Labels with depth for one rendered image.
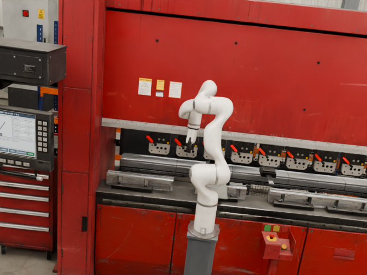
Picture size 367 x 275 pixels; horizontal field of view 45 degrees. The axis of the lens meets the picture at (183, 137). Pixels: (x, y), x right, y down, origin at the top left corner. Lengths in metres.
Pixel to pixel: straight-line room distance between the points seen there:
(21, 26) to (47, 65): 5.24
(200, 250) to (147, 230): 0.82
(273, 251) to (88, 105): 1.58
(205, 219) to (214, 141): 0.46
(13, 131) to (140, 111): 0.89
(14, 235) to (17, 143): 1.44
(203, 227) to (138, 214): 0.84
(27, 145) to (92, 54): 0.69
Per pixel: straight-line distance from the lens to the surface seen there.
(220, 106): 2.46
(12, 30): 7.85
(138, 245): 3.47
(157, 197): 3.24
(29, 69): 2.59
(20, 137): 2.72
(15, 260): 4.14
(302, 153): 3.27
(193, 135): 2.91
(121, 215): 3.35
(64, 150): 3.11
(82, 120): 3.00
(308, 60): 3.09
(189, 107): 2.80
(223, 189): 3.20
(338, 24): 3.08
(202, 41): 2.99
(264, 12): 2.98
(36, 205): 3.81
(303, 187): 3.70
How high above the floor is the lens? 2.39
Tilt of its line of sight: 20 degrees down
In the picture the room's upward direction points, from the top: 6 degrees clockwise
